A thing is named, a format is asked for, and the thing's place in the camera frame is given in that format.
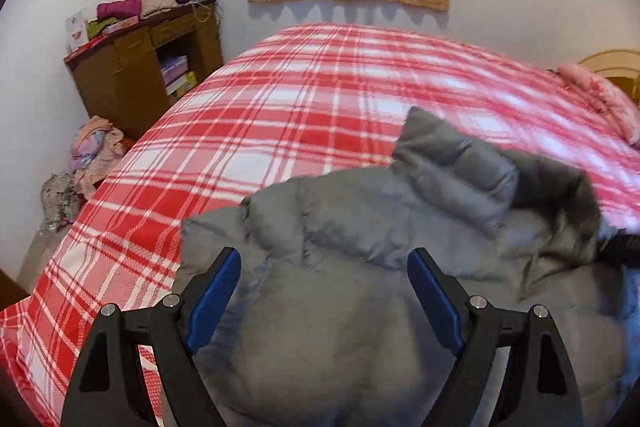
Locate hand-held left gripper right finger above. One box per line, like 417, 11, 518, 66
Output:
406, 248, 586, 427

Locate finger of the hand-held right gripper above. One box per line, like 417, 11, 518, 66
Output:
597, 232, 640, 265

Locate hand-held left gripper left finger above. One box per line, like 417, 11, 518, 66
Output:
60, 247, 242, 427

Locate grey puffer jacket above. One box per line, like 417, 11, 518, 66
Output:
172, 106, 640, 427

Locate pink clothes pile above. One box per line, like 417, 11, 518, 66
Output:
69, 115, 126, 200

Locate beige folded clothes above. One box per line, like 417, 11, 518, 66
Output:
140, 0, 178, 18

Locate magenta folded clothes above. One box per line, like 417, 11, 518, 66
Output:
96, 0, 142, 20

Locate pink floral pillow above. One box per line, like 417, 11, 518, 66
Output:
557, 63, 640, 142

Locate grey patterned cloth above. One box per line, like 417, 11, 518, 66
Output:
40, 172, 82, 233

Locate light wooden headboard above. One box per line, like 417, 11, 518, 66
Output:
577, 49, 640, 108

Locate red plaid bed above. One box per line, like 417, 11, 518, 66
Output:
0, 22, 640, 427

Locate stack of boxes in desk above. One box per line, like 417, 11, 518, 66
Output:
159, 54, 197, 96

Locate brown wooden desk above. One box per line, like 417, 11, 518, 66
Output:
63, 0, 224, 142

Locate flat red box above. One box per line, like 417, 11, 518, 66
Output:
63, 14, 141, 60

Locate green folded cloth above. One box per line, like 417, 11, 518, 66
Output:
87, 18, 121, 38

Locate white printed box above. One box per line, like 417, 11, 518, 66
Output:
65, 9, 91, 52

